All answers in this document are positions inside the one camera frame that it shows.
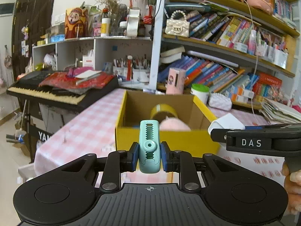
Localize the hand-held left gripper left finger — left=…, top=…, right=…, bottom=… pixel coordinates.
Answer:
left=58, top=142, right=140, bottom=194

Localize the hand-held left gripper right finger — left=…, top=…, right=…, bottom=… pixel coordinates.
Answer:
left=160, top=142, right=242, bottom=194

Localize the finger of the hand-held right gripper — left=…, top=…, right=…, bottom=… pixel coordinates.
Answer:
left=210, top=128, right=245, bottom=143
left=245, top=122, right=301, bottom=131

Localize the yellow cardboard box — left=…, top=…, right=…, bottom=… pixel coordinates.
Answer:
left=115, top=90, right=220, bottom=159

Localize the mint green plastic clip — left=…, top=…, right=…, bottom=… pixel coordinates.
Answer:
left=139, top=120, right=162, bottom=174

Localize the pink plush toy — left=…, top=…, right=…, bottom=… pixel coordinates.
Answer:
left=159, top=116, right=192, bottom=132

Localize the yellow packing tape roll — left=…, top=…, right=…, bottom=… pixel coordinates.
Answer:
left=150, top=104, right=178, bottom=121

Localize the person's right hand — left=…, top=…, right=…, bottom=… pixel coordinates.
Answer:
left=282, top=162, right=301, bottom=216

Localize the stack of newspapers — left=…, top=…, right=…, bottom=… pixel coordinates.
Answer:
left=260, top=98, right=301, bottom=126

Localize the white quilted purse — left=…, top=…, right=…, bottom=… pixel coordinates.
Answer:
left=209, top=93, right=232, bottom=111

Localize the red boxed book set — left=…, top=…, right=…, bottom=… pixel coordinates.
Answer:
left=253, top=73, right=283, bottom=102

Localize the white tub with green lid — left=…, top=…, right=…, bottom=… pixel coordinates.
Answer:
left=190, top=83, right=210, bottom=105

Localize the pink checked tablecloth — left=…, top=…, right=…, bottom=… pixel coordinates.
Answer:
left=34, top=88, right=301, bottom=177

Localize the row of leaning books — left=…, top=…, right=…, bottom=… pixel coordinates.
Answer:
left=157, top=55, right=257, bottom=102

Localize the pink cylinder box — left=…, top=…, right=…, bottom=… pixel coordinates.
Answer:
left=166, top=67, right=186, bottom=95

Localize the row of white storage bins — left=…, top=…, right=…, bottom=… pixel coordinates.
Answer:
left=265, top=44, right=289, bottom=70

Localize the white rolled paper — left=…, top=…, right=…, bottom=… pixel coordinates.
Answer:
left=187, top=50, right=239, bottom=68

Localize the wooden bookshelf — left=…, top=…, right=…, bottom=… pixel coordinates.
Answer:
left=149, top=0, right=301, bottom=111

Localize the white pen holder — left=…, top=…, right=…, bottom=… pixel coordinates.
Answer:
left=112, top=66, right=125, bottom=77
left=133, top=68, right=151, bottom=83

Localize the thick grey book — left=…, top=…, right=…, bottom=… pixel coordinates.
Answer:
left=160, top=47, right=186, bottom=64

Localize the white notebook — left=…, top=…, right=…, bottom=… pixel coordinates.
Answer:
left=75, top=70, right=100, bottom=79

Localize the row of upright books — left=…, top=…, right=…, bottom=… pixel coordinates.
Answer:
left=188, top=11, right=266, bottom=55

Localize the black keyboard stand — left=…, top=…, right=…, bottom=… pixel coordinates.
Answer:
left=6, top=98, right=69, bottom=159

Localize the red and white box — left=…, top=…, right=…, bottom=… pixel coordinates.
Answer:
left=82, top=54, right=96, bottom=70

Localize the black electronic keyboard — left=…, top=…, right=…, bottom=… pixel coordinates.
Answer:
left=7, top=71, right=119, bottom=110

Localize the white shelf cabinet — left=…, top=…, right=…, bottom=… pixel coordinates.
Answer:
left=32, top=36, right=154, bottom=86

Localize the cream quilted handbag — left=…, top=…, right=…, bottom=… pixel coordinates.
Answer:
left=165, top=11, right=191, bottom=38

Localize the row of tall books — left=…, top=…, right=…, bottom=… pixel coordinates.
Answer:
left=273, top=0, right=297, bottom=27

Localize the pink pig plush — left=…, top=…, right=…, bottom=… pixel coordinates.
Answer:
left=246, top=0, right=276, bottom=15

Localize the white plastic bag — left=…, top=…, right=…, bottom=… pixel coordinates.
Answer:
left=43, top=53, right=57, bottom=69

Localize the white bottle yellow label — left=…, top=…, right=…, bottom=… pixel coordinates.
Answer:
left=101, top=18, right=111, bottom=37

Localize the fortune god figure box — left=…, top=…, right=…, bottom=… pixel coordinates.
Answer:
left=65, top=8, right=90, bottom=39

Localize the dried flower bunch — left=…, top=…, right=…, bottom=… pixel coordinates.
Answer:
left=93, top=0, right=128, bottom=29

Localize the pink hanging bag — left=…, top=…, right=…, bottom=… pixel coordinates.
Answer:
left=4, top=47, right=12, bottom=69

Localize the dark wooden door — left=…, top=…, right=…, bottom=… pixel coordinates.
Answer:
left=12, top=0, right=59, bottom=76

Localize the white cable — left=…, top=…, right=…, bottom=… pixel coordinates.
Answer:
left=237, top=0, right=260, bottom=121

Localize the green wall board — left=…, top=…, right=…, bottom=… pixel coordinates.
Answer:
left=0, top=3, right=15, bottom=17

